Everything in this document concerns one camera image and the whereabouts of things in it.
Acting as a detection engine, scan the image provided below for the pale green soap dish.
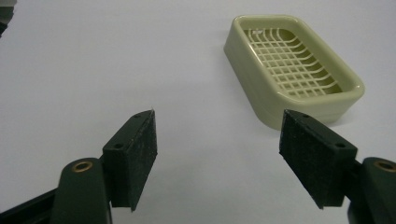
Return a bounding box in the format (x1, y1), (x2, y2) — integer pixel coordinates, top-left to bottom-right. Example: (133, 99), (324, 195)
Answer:
(223, 14), (366, 132)

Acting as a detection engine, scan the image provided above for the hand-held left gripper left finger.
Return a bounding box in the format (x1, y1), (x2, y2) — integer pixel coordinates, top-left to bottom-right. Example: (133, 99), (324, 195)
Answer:
(49, 107), (159, 224)

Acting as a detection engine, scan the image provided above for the dark object at table edge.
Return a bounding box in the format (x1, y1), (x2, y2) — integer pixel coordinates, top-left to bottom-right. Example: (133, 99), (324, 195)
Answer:
(0, 0), (19, 39)

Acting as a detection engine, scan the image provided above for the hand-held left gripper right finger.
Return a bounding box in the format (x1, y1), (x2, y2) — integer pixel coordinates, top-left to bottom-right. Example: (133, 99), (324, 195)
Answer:
(278, 108), (396, 224)

